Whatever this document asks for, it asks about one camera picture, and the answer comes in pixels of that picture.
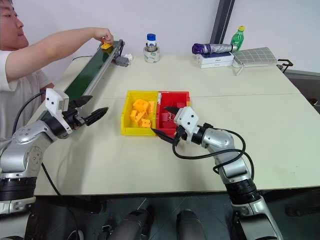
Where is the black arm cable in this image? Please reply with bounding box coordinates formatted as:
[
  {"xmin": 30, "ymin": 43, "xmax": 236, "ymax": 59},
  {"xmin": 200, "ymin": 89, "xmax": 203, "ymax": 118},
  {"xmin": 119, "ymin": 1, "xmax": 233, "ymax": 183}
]
[
  {"xmin": 11, "ymin": 90, "xmax": 48, "ymax": 136},
  {"xmin": 171, "ymin": 121, "xmax": 255, "ymax": 181}
]

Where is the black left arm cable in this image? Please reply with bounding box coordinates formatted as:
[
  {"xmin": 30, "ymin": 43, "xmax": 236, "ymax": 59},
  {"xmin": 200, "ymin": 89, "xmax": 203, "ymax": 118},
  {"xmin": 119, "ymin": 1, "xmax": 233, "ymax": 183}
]
[{"xmin": 11, "ymin": 90, "xmax": 48, "ymax": 136}]

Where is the person in white t-shirt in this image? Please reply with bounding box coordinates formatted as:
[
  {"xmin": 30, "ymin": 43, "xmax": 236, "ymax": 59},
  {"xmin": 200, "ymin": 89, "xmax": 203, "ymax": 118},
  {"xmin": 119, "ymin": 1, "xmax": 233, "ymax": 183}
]
[{"xmin": 0, "ymin": 0, "xmax": 56, "ymax": 151}]

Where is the green conveyor belt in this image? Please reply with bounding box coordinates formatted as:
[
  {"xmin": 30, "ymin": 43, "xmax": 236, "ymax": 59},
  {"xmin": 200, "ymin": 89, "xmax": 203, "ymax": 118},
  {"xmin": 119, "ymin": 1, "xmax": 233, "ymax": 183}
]
[{"xmin": 37, "ymin": 39, "xmax": 126, "ymax": 121}]

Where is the green plastic bottle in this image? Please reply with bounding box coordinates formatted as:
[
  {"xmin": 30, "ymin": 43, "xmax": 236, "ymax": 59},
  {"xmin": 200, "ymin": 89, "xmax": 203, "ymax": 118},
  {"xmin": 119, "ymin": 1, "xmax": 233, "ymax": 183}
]
[{"xmin": 230, "ymin": 25, "xmax": 246, "ymax": 51}]

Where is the yellow plastic bin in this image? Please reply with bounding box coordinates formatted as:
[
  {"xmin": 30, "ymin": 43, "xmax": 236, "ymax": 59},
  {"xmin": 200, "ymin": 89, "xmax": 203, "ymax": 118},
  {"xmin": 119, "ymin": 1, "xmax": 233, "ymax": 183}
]
[{"xmin": 120, "ymin": 90, "xmax": 159, "ymax": 137}]

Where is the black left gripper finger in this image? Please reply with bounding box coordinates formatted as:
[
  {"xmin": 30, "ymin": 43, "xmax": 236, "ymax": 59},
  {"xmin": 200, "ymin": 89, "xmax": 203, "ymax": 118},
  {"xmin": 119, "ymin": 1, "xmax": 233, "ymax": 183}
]
[
  {"xmin": 70, "ymin": 95, "xmax": 94, "ymax": 110},
  {"xmin": 85, "ymin": 106, "xmax": 110, "ymax": 127}
]

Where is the dark rounded shape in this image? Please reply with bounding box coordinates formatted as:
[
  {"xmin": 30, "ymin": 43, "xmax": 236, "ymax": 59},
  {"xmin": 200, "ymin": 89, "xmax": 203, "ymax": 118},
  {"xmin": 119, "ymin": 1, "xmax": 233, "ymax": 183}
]
[
  {"xmin": 113, "ymin": 204, "xmax": 156, "ymax": 240},
  {"xmin": 175, "ymin": 208, "xmax": 206, "ymax": 240}
]

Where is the red plastic bin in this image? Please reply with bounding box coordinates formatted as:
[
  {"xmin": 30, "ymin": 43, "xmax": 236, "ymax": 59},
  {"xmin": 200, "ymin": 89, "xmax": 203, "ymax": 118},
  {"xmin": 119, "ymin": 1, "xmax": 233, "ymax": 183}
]
[{"xmin": 154, "ymin": 90, "xmax": 192, "ymax": 138}]

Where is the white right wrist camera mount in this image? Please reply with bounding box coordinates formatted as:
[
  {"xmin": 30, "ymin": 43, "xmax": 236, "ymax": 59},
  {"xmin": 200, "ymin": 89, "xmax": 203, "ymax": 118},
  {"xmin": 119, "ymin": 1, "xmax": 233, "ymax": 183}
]
[{"xmin": 173, "ymin": 106, "xmax": 201, "ymax": 145}]

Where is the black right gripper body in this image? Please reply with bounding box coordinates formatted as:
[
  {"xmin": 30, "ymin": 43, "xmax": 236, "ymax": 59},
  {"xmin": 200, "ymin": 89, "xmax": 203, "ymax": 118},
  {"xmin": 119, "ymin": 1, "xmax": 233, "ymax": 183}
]
[{"xmin": 174, "ymin": 125, "xmax": 188, "ymax": 146}]

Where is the large yellow cube block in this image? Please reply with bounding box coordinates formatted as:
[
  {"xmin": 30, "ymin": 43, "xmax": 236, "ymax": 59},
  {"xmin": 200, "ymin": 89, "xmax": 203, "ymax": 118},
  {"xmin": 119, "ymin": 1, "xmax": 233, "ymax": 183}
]
[{"xmin": 132, "ymin": 98, "xmax": 151, "ymax": 112}]

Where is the gray wall pillar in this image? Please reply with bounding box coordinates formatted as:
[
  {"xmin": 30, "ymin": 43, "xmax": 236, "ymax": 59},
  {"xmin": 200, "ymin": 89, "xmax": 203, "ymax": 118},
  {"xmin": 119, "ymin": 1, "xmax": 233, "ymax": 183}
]
[{"xmin": 209, "ymin": 0, "xmax": 236, "ymax": 46}]

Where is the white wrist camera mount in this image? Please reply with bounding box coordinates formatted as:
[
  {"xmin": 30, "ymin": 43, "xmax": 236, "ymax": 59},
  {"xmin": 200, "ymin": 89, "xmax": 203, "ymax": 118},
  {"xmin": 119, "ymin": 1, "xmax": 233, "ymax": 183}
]
[
  {"xmin": 44, "ymin": 87, "xmax": 70, "ymax": 126},
  {"xmin": 173, "ymin": 106, "xmax": 201, "ymax": 145}
]

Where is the large white flat box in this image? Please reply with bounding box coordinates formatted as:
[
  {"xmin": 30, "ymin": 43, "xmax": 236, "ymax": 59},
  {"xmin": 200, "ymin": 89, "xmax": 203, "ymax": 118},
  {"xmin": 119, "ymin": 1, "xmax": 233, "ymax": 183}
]
[{"xmin": 195, "ymin": 51, "xmax": 235, "ymax": 64}]

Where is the folded purple gray umbrella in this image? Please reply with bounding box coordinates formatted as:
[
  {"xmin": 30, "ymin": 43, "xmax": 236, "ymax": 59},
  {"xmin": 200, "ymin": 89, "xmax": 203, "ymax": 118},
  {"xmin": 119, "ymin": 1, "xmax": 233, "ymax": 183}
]
[{"xmin": 191, "ymin": 42, "xmax": 239, "ymax": 55}]

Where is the thin black table cable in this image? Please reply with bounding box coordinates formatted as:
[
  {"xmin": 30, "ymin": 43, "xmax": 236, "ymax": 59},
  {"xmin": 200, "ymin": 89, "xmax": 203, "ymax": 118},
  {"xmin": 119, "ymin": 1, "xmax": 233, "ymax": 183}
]
[{"xmin": 72, "ymin": 55, "xmax": 94, "ymax": 63}]

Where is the white bag strap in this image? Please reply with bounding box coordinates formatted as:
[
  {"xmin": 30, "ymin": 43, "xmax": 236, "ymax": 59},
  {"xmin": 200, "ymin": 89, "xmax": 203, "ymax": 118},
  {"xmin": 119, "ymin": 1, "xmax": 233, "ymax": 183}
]
[{"xmin": 233, "ymin": 62, "xmax": 245, "ymax": 77}]

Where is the person's bare hand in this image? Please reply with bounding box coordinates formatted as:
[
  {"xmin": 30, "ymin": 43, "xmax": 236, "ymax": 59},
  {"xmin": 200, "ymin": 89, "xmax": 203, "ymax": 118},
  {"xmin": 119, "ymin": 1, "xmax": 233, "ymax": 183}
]
[{"xmin": 92, "ymin": 27, "xmax": 115, "ymax": 45}]

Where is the white bottle blue cap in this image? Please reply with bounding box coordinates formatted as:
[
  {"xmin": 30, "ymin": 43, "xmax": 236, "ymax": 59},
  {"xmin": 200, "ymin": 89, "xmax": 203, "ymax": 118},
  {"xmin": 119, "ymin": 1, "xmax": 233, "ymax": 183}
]
[{"xmin": 145, "ymin": 33, "xmax": 158, "ymax": 52}]

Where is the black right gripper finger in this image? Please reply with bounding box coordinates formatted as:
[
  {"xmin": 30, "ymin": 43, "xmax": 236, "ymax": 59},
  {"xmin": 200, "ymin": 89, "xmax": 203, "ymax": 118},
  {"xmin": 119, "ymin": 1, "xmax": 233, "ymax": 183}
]
[
  {"xmin": 150, "ymin": 127, "xmax": 180, "ymax": 147},
  {"xmin": 163, "ymin": 106, "xmax": 182, "ymax": 116}
]

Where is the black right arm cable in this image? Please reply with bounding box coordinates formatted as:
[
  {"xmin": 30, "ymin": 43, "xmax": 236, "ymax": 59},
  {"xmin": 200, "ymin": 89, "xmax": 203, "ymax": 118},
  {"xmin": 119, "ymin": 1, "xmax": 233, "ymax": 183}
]
[{"xmin": 171, "ymin": 121, "xmax": 255, "ymax": 181}]

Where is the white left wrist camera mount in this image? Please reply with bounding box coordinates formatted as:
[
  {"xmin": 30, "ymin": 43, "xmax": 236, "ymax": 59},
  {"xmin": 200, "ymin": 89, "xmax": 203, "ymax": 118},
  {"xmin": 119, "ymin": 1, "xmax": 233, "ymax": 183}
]
[{"xmin": 44, "ymin": 87, "xmax": 70, "ymax": 126}]

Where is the white tape roll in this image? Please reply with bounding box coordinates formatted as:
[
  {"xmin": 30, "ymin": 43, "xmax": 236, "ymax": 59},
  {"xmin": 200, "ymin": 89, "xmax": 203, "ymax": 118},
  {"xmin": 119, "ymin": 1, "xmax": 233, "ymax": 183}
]
[{"xmin": 143, "ymin": 45, "xmax": 161, "ymax": 64}]

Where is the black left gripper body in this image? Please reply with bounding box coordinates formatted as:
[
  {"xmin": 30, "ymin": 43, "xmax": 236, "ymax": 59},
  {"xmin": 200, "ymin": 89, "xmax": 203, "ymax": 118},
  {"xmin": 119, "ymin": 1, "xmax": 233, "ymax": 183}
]
[{"xmin": 62, "ymin": 105, "xmax": 89, "ymax": 131}]

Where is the red plastic block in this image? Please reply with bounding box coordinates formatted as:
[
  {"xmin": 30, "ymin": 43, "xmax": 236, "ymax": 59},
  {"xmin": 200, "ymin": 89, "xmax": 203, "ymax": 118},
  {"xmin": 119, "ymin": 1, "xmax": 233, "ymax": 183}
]
[{"xmin": 159, "ymin": 112, "xmax": 177, "ymax": 130}]

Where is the black clamp tool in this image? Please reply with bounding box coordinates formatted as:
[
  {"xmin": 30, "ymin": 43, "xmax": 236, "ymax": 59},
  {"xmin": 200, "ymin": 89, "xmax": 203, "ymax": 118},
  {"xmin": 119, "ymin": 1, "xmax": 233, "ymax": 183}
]
[{"xmin": 276, "ymin": 58, "xmax": 294, "ymax": 74}]

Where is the black hanging cable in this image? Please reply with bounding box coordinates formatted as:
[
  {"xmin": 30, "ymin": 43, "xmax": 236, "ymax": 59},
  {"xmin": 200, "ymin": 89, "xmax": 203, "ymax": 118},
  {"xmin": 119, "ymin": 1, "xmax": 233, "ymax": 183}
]
[{"xmin": 40, "ymin": 161, "xmax": 80, "ymax": 240}]

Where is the gray power adapter box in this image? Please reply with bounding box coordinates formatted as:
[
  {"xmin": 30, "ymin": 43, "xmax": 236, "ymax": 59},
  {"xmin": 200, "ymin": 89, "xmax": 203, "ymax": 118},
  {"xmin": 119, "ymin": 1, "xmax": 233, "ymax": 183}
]
[{"xmin": 115, "ymin": 55, "xmax": 131, "ymax": 68}]

